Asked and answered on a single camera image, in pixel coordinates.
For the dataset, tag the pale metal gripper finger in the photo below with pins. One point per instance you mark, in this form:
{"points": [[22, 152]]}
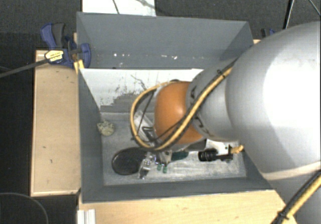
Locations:
{"points": [[148, 167], [144, 167]]}

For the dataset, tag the grey metal bin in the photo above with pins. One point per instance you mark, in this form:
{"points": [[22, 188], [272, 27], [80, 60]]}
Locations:
{"points": [[155, 39]]}

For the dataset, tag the dark green flat block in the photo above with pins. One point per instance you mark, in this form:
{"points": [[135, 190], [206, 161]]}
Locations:
{"points": [[179, 156]]}

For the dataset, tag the black cylinder on white bracket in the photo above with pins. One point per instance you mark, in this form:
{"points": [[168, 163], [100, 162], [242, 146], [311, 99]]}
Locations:
{"points": [[207, 155]]}

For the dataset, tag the beige lumpy sponge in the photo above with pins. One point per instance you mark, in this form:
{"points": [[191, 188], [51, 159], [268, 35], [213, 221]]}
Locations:
{"points": [[106, 128]]}

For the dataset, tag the black round disc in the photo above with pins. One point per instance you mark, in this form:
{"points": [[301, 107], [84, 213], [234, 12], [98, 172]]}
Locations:
{"points": [[125, 161]]}

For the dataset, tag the pale wood board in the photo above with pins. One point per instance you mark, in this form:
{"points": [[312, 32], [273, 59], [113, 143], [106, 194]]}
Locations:
{"points": [[56, 127]]}

